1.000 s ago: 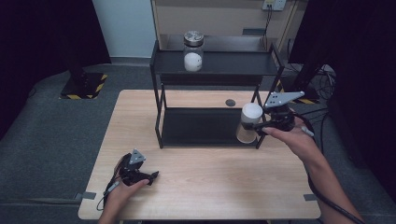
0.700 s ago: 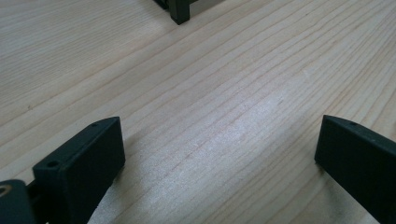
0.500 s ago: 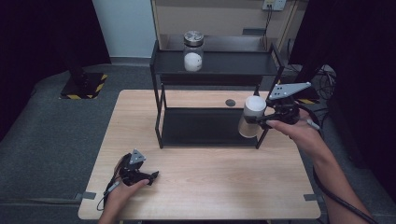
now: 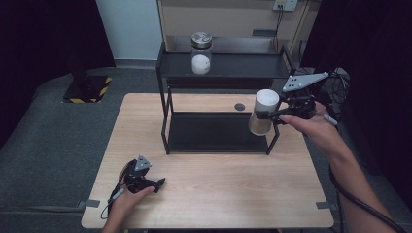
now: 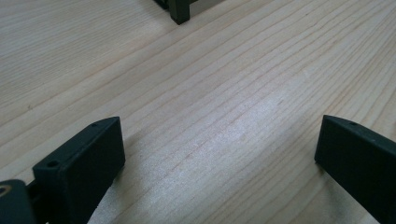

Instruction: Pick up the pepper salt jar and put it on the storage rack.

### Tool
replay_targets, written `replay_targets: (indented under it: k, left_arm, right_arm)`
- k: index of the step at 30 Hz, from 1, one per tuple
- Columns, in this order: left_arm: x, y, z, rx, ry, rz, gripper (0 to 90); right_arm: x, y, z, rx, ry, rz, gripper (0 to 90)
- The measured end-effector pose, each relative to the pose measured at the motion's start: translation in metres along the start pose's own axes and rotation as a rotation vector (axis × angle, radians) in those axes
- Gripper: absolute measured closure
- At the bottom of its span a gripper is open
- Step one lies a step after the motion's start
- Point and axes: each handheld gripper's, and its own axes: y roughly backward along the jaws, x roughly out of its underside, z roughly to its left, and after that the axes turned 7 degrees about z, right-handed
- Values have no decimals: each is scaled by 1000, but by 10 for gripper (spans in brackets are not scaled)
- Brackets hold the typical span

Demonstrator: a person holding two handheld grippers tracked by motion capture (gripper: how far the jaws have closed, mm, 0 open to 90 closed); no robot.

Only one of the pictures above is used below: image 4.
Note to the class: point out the grey tape piece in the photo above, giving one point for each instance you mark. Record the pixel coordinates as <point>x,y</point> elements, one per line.
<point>90,203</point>
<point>323,205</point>

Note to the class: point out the white cylindrical canister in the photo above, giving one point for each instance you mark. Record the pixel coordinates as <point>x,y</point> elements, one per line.
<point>263,111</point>

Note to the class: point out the black metal shelf rack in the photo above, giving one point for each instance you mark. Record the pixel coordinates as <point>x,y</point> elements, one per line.
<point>220,66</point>

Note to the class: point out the person's left hand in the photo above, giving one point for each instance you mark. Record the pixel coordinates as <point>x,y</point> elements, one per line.
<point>124,205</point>

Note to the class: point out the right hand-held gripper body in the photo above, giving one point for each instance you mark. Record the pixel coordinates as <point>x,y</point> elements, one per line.
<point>299,97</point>

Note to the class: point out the round dark table grommet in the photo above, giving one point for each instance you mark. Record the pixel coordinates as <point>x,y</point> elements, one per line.
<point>239,106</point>

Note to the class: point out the black stand with striped base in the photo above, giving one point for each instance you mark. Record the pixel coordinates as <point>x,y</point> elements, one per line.
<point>87,89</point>

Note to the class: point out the dark curtain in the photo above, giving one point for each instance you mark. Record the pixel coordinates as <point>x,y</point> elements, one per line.
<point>42,48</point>
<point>372,81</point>

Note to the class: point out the person's right hand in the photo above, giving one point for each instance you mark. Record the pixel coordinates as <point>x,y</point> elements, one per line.
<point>312,127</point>

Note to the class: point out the glass jar with metal lid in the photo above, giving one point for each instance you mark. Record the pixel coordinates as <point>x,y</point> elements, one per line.
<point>201,55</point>

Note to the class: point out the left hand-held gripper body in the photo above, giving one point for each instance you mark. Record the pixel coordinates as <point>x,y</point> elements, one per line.
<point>140,176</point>

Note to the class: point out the white wall socket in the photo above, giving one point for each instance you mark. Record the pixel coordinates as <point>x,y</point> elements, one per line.
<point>285,4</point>

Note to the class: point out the beige wooden back panel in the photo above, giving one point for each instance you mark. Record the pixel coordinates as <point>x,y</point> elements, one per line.
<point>223,17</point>

